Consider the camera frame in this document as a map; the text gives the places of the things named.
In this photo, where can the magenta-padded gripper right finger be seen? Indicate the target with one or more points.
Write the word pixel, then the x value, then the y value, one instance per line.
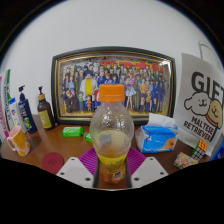
pixel 150 170

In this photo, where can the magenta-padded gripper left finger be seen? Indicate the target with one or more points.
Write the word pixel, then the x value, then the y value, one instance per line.
pixel 75 170

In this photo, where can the orange-capped clear drink bottle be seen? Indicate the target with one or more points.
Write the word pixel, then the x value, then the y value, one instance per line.
pixel 111 126

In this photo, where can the flat round red coaster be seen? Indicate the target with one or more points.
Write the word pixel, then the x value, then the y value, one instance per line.
pixel 52 163

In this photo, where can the blue tissue pack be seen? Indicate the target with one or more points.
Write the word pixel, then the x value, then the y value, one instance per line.
pixel 156 138

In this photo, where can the small patterned packet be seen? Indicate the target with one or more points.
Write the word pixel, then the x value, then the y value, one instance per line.
pixel 184 160

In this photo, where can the colourful puzzle cube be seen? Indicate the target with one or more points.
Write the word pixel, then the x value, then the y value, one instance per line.
pixel 199 150

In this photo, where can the pink mug with orange print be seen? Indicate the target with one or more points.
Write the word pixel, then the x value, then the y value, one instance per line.
pixel 20 141

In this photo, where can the brown pump bottle yellow label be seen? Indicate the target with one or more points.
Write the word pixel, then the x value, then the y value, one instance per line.
pixel 45 115

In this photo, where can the blue box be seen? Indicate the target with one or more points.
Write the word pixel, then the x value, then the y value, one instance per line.
pixel 218 150

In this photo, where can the dark blue pump bottle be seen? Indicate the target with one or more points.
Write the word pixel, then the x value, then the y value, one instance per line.
pixel 26 115

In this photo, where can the white lotion bottle blue cap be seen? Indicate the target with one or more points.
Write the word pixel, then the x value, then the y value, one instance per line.
pixel 14 115

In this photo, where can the black-framed group cartoon picture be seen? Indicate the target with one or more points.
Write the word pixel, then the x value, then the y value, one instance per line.
pixel 140 83

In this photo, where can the white printed paper bag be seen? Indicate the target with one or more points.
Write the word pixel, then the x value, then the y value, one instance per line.
pixel 200 93

